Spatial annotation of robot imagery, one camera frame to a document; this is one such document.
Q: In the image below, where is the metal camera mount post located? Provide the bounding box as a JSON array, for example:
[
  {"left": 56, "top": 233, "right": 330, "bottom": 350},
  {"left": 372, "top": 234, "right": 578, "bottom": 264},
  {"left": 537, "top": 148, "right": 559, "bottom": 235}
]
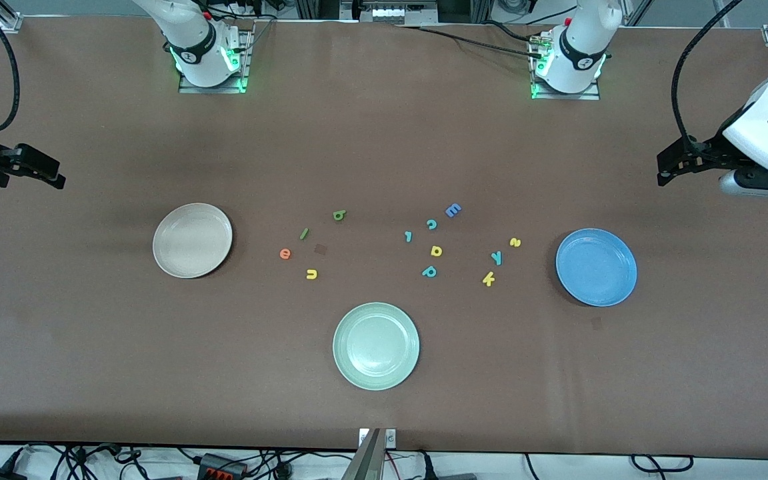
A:
[{"left": 342, "top": 428, "right": 398, "bottom": 480}]

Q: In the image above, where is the long thin black cable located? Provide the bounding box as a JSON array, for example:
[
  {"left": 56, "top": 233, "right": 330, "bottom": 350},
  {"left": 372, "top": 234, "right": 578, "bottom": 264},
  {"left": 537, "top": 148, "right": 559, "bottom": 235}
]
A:
[{"left": 394, "top": 24, "right": 545, "bottom": 59}]

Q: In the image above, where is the black red power strip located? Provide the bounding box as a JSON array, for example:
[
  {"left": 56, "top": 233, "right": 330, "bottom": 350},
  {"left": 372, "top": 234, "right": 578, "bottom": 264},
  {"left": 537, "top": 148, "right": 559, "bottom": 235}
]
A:
[{"left": 196, "top": 453, "right": 249, "bottom": 478}]

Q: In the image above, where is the tangled black cable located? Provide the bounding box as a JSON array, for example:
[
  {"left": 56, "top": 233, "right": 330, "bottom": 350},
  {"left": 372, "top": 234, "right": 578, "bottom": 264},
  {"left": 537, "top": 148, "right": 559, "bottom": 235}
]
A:
[{"left": 7, "top": 443, "right": 191, "bottom": 480}]

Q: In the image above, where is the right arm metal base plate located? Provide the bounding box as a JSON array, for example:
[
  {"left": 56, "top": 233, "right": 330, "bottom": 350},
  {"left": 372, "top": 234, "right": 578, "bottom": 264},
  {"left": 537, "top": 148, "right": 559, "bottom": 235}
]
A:
[{"left": 179, "top": 25, "right": 251, "bottom": 94}]

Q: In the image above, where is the pale green round plate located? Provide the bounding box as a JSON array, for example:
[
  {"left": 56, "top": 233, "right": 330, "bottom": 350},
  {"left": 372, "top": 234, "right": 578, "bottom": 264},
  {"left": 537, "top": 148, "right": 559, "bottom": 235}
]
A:
[{"left": 332, "top": 302, "right": 421, "bottom": 391}]

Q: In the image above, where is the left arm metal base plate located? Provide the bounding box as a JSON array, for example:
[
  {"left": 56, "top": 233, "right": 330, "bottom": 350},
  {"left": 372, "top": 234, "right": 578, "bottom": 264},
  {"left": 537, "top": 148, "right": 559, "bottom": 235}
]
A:
[{"left": 529, "top": 30, "right": 602, "bottom": 101}]

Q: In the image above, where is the beige brown round plate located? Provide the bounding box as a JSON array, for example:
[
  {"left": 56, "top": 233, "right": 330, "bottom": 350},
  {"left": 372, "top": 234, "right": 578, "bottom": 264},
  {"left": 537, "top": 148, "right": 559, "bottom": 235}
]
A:
[{"left": 152, "top": 203, "right": 233, "bottom": 279}]

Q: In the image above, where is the brown table cover mat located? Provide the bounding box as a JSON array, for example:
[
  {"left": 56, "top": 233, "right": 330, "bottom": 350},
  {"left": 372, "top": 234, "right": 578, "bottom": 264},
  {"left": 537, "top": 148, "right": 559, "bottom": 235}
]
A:
[{"left": 0, "top": 15, "right": 768, "bottom": 461}]

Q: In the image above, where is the curved thin black cable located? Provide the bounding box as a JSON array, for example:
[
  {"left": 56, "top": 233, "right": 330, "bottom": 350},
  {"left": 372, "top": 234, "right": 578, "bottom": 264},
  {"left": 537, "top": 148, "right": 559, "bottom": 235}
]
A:
[{"left": 481, "top": 19, "right": 538, "bottom": 44}]

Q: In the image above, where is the looped black cable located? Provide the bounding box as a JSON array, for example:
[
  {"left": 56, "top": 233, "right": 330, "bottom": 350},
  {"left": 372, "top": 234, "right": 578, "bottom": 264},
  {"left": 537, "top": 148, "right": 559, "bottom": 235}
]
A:
[{"left": 629, "top": 455, "right": 695, "bottom": 474}]

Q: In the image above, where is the grey electronics box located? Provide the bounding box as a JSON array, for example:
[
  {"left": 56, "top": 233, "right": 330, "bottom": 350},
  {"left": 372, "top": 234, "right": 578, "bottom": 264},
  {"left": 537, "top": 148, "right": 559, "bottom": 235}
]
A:
[{"left": 357, "top": 0, "right": 439, "bottom": 26}]

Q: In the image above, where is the blue round plate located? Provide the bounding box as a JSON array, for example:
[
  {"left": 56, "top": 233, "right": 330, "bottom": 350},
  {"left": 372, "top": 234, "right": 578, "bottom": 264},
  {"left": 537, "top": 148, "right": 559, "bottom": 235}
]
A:
[{"left": 555, "top": 228, "right": 638, "bottom": 307}]

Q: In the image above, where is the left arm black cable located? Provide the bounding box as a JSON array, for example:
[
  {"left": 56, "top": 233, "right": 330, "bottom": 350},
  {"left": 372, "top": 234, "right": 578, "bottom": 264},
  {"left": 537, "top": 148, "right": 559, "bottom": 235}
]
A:
[{"left": 671, "top": 0, "right": 745, "bottom": 157}]

